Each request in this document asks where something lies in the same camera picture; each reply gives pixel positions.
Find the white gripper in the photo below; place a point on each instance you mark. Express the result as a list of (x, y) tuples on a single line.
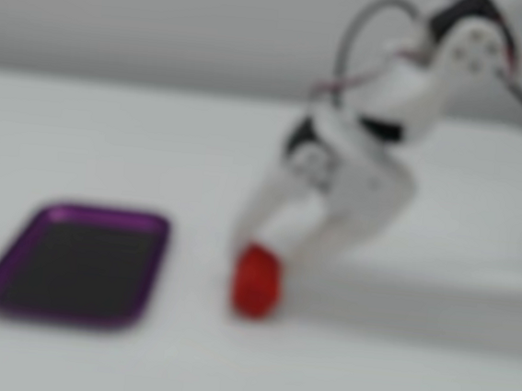
[(336, 184)]

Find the red studded cube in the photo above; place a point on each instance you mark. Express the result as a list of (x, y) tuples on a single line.
[(258, 282)]

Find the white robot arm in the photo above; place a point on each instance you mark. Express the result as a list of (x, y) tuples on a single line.
[(430, 73)]

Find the black mat inside tray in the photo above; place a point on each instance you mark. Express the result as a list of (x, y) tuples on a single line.
[(80, 266)]

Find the purple metal tray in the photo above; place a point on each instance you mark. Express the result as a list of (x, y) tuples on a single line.
[(0, 281)]

